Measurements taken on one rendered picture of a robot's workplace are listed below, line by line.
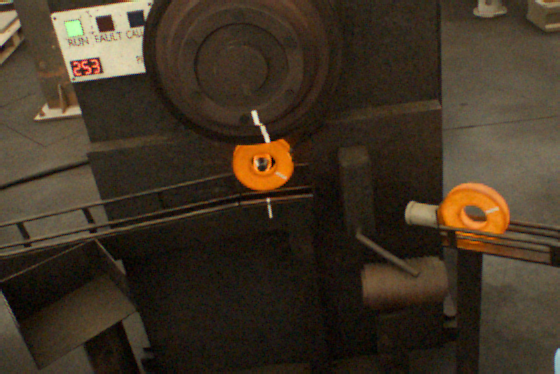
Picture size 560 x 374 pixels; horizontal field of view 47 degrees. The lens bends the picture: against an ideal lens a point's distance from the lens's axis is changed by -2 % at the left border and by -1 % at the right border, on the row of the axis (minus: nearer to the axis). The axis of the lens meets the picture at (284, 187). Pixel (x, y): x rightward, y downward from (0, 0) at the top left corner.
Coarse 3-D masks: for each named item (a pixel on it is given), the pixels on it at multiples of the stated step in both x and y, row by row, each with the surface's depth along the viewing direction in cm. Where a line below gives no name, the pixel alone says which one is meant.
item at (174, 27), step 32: (192, 0) 143; (224, 0) 141; (256, 0) 141; (288, 0) 143; (160, 32) 147; (320, 32) 147; (160, 64) 151; (320, 64) 151; (224, 128) 160; (256, 128) 160
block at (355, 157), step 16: (352, 160) 167; (368, 160) 167; (352, 176) 168; (368, 176) 168; (352, 192) 171; (368, 192) 171; (352, 208) 173; (368, 208) 173; (352, 224) 176; (368, 224) 176
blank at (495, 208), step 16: (464, 192) 153; (480, 192) 151; (496, 192) 151; (448, 208) 158; (496, 208) 150; (448, 224) 160; (464, 224) 158; (480, 224) 157; (496, 224) 153; (464, 240) 160
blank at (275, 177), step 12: (264, 144) 166; (276, 144) 166; (288, 144) 169; (240, 156) 168; (252, 156) 168; (276, 156) 168; (288, 156) 168; (240, 168) 170; (252, 168) 171; (276, 168) 170; (288, 168) 170; (240, 180) 171; (252, 180) 171; (264, 180) 171; (276, 180) 172
